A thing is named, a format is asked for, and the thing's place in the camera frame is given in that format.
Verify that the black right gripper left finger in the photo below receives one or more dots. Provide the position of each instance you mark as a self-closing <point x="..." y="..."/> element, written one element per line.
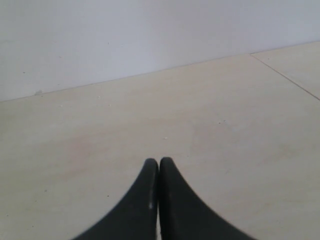
<point x="135" y="215"/>

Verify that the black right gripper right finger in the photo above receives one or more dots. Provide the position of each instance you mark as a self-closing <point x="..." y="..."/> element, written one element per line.
<point x="183" y="215"/>

